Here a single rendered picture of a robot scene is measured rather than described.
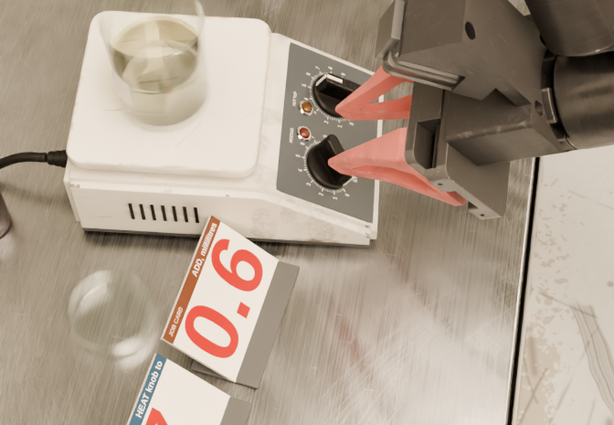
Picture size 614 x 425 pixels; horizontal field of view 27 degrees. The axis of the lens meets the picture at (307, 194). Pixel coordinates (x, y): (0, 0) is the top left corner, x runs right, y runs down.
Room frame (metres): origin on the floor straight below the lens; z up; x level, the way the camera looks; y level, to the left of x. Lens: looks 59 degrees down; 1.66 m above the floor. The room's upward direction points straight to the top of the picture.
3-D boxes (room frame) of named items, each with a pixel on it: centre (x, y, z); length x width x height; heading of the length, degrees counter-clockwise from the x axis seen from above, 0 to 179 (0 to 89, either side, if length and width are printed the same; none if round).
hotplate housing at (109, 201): (0.47, 0.06, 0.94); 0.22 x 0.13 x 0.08; 86
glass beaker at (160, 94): (0.47, 0.09, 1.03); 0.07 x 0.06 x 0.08; 175
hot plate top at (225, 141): (0.47, 0.09, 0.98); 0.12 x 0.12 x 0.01; 86
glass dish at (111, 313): (0.35, 0.13, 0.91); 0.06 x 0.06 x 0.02
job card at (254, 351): (0.35, 0.05, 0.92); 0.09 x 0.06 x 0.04; 163
